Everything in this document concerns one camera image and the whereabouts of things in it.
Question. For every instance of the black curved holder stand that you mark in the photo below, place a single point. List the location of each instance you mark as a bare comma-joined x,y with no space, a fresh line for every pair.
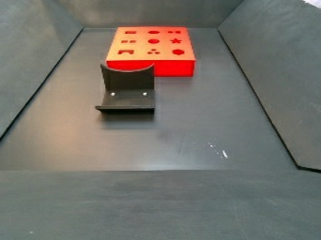
128,89

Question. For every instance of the red shape sorter block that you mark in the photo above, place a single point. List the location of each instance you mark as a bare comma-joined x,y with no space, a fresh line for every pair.
162,46

